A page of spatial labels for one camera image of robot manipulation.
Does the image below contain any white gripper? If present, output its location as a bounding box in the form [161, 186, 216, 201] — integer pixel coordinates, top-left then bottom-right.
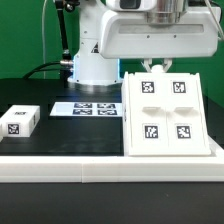
[99, 7, 218, 72]

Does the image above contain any white cabinet door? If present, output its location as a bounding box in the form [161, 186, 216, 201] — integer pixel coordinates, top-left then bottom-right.
[129, 75, 168, 156]
[166, 74, 210, 155]

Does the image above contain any white cabinet body box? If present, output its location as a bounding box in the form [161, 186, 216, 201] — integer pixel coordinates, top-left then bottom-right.
[121, 72, 207, 157]

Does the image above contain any white cabinet top block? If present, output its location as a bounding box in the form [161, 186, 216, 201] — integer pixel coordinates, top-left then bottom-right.
[0, 105, 40, 137]

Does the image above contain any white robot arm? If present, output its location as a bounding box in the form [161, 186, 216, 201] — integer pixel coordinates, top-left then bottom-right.
[69, 0, 224, 91]

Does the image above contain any white marker sheet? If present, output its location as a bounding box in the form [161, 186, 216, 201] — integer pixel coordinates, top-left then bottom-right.
[50, 102, 122, 117]

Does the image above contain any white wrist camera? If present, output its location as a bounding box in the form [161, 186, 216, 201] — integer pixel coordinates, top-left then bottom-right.
[106, 0, 157, 11]

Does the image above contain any black cable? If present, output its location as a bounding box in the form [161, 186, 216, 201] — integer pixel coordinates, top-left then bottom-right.
[22, 61, 63, 80]

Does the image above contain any white hanging cable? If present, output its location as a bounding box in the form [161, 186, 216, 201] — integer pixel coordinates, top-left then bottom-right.
[40, 0, 48, 80]

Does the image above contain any white L-shaped fence rail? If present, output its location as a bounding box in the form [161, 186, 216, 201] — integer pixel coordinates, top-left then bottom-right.
[0, 140, 224, 183]

